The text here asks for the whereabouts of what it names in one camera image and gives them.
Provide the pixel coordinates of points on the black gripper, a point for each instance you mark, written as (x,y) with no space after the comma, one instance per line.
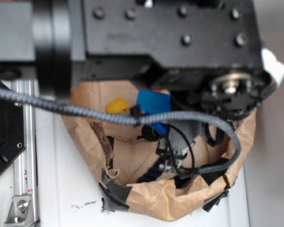
(228,94)

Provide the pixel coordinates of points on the blue wooden block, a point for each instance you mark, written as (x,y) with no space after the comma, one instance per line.
(151,102)

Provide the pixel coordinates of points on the yellow rubber duck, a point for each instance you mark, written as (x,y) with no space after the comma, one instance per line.
(117,106)

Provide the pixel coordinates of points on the brown paper bag bin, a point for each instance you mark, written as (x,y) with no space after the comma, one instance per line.
(120,163)

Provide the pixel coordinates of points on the white tray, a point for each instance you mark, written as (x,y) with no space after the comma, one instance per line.
(70,197)

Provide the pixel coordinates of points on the aluminium extrusion rail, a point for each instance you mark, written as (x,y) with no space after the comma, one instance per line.
(25,166)

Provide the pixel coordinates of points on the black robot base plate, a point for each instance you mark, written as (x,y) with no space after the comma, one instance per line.
(12,136)

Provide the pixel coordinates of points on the metal corner bracket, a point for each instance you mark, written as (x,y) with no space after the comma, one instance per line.
(21,213)

